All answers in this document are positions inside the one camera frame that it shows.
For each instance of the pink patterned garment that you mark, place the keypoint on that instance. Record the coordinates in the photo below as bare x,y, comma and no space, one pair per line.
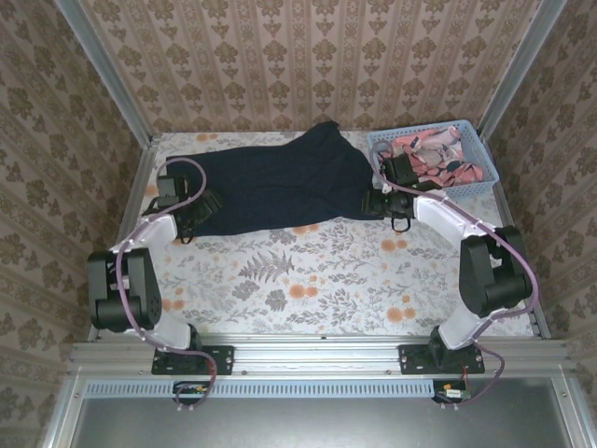
443,158

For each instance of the dark navy shirt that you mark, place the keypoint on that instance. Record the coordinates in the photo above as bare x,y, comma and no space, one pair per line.
289,186

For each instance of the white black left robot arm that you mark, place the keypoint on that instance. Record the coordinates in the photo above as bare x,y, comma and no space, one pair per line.
144,280

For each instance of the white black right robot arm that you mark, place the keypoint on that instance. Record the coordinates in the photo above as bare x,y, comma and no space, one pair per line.
490,275

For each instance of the light blue perforated plastic basket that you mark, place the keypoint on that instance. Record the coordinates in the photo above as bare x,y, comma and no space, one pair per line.
480,161

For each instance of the grey metal sheet panel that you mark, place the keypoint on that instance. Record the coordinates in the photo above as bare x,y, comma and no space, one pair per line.
303,424

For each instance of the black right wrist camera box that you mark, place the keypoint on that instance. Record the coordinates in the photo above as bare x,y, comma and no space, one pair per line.
401,170

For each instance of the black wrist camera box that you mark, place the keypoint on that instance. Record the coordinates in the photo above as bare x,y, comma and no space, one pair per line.
401,170
170,186

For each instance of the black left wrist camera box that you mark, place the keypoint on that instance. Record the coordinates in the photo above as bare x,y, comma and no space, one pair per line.
170,186

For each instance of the aluminium left table side rail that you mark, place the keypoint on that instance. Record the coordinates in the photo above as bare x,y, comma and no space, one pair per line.
128,210

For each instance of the aluminium table side rail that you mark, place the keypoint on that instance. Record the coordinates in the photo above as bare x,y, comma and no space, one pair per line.
128,210
508,210

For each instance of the aluminium right table side rail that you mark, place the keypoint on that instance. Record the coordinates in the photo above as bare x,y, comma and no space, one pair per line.
508,210

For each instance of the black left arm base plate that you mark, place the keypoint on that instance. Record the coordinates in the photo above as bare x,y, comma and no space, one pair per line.
219,359

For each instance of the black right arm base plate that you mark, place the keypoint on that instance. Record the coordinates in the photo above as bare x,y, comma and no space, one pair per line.
415,361

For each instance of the aluminium left frame post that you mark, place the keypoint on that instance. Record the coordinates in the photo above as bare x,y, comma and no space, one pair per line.
107,74

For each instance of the aluminium frame post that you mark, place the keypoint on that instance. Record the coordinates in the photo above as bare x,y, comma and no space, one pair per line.
107,74
517,74

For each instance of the aluminium mounting rail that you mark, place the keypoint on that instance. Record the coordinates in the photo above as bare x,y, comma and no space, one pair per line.
317,352

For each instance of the aluminium right frame post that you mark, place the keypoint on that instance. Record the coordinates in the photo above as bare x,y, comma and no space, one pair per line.
517,74

